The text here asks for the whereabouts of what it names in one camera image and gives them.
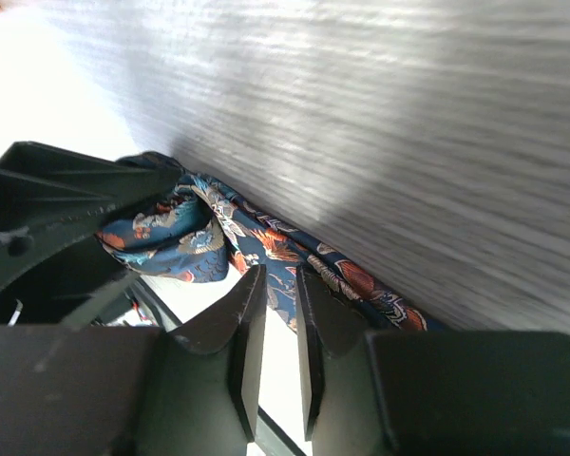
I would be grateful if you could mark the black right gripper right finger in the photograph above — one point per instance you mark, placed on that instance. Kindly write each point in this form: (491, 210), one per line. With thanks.
(340, 407)

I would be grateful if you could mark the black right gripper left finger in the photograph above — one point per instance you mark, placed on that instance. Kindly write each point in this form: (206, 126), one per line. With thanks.
(202, 396)

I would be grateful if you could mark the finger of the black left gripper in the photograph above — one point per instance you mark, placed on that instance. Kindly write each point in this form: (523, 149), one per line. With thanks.
(53, 270)

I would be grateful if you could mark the navy floral silk tie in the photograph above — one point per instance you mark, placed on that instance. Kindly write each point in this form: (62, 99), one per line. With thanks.
(202, 227)

